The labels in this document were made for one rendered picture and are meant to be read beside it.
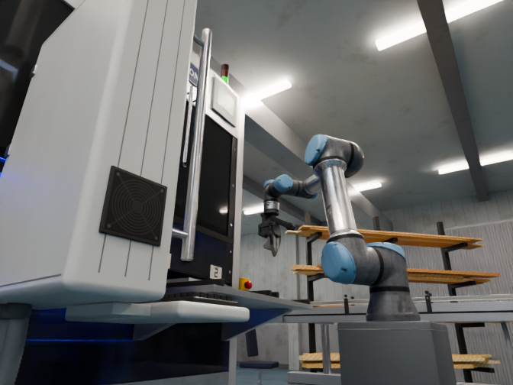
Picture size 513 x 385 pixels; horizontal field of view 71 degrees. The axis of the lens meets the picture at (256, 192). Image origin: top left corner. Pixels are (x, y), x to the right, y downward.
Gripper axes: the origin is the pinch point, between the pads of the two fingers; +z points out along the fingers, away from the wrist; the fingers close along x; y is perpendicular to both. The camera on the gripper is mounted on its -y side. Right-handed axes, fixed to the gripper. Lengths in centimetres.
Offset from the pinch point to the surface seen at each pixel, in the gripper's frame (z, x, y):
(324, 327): 28, -86, 12
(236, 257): -2.4, -9.0, 27.5
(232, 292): 23, 50, -12
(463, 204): -262, -774, -80
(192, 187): 6, 88, -28
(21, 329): 35, 99, 3
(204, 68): -25, 88, -28
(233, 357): 44, -10, 28
